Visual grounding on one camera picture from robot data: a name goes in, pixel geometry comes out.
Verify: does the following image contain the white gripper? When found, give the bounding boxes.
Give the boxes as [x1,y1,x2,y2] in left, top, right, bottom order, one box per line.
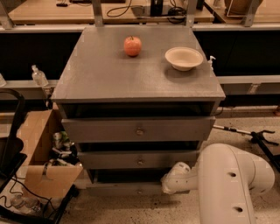
[161,162,191,194]

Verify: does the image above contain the grey bottom drawer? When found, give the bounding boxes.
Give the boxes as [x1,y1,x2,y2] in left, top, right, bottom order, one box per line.
[87,168,170,196]

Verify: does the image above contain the grey drawer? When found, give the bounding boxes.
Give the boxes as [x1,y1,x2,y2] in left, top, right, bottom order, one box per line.
[62,116,215,143]
[87,168,170,196]
[78,150,198,169]

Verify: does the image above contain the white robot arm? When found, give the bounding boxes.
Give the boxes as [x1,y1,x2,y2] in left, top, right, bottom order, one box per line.
[161,143,275,224]

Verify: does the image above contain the grey top drawer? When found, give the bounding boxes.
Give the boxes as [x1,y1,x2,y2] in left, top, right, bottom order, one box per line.
[62,116,215,143]

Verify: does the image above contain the grey middle drawer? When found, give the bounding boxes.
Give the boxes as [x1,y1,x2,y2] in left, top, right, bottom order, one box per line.
[78,150,198,169]

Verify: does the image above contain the grey drawer cabinet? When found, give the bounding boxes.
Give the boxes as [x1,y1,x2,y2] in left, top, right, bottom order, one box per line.
[50,25,227,190]

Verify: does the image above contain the black floor stand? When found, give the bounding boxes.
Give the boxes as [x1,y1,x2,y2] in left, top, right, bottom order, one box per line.
[213,125,280,172]

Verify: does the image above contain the white pump bottle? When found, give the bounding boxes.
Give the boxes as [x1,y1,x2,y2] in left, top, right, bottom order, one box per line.
[208,55,216,70]

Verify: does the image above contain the white paper bowl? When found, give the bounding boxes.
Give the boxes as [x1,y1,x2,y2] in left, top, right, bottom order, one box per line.
[165,47,203,71]

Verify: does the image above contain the cans inside cardboard box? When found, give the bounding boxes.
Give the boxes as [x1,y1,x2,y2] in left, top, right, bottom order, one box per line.
[49,131,79,166]

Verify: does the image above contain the red apple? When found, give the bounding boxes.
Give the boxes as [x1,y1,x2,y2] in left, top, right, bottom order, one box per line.
[123,36,142,57]

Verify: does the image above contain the brown cardboard box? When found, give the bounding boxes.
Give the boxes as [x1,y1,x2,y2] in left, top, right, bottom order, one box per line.
[18,110,82,199]

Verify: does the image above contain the clear sanitizer bottle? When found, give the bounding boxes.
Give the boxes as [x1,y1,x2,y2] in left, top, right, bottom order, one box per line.
[31,65,49,87]

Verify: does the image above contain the black cable on desk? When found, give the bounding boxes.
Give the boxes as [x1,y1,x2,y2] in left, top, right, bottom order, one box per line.
[106,0,187,25]

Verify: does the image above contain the black cart frame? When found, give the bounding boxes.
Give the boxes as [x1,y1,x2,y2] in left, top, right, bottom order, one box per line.
[0,88,79,224]

